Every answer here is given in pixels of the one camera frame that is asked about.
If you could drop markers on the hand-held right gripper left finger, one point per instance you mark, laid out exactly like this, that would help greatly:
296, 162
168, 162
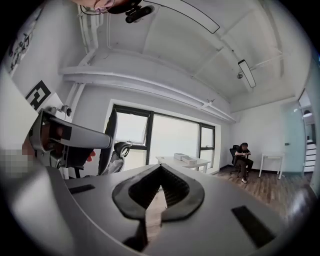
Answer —
100, 200

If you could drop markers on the person's head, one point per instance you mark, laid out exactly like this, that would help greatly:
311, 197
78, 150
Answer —
86, 2

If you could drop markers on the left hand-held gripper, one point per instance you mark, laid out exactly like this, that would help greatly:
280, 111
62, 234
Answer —
15, 112

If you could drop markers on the white pendant lamp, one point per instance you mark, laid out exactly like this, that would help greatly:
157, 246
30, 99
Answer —
307, 114

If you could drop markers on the clear plastic bag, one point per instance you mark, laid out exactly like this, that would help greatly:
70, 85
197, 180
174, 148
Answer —
120, 157

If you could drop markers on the left gripper fisheye camera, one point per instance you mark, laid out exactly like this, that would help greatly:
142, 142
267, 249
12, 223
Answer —
67, 110

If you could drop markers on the frosted glass door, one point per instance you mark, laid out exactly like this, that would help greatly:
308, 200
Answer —
293, 137

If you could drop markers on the white ceiling pipes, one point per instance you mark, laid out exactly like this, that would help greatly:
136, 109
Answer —
88, 30

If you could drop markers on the long white table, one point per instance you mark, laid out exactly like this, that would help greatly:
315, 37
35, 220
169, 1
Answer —
175, 163

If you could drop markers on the black-framed ceiling light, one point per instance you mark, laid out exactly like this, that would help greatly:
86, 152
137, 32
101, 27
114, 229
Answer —
247, 73
190, 13

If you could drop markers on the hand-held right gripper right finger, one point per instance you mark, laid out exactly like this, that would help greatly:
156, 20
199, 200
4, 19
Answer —
212, 207

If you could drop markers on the white cardboard box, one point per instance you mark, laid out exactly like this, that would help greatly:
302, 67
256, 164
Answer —
181, 156
189, 160

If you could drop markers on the black head-worn camera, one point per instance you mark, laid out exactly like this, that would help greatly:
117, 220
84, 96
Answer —
138, 13

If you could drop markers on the black window frame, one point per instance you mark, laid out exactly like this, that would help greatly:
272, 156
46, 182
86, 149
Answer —
150, 140

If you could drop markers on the dome security camera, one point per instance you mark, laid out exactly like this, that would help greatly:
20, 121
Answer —
240, 75

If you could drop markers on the small white table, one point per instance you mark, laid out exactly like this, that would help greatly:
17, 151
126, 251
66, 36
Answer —
272, 156

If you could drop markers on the person's left hand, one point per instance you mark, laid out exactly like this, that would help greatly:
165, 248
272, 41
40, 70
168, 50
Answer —
91, 156

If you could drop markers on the black mesh office chair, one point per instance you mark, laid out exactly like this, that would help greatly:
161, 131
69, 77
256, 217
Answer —
108, 140

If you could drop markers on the black ink wall art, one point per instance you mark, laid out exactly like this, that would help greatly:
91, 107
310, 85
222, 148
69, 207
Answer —
21, 50

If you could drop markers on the person's glasses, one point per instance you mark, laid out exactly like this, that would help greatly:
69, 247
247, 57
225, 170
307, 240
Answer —
100, 7

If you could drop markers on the white shelf unit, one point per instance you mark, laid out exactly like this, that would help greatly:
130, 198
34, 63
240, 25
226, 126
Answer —
310, 155

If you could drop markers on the white conduit bracket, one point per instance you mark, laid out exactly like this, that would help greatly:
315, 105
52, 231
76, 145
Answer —
207, 103

